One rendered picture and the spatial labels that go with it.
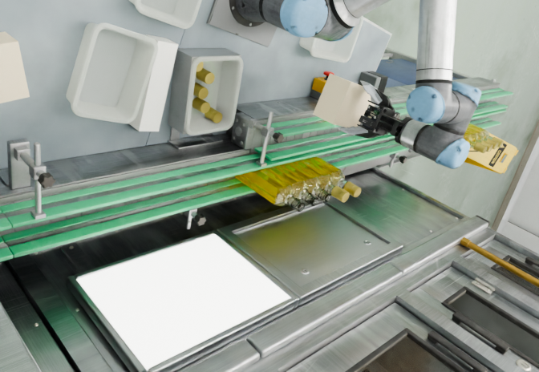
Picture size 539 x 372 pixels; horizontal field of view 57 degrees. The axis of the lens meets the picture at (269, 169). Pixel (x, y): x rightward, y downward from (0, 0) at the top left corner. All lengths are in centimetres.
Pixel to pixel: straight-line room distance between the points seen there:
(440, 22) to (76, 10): 79
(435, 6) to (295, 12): 37
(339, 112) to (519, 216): 644
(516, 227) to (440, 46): 670
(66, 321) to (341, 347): 61
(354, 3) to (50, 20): 75
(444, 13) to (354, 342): 76
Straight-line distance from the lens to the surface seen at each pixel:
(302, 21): 135
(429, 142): 125
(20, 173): 121
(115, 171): 131
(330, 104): 137
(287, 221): 156
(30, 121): 130
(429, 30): 113
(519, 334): 155
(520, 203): 764
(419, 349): 134
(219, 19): 146
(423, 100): 109
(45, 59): 126
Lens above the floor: 188
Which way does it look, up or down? 37 degrees down
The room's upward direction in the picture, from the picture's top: 123 degrees clockwise
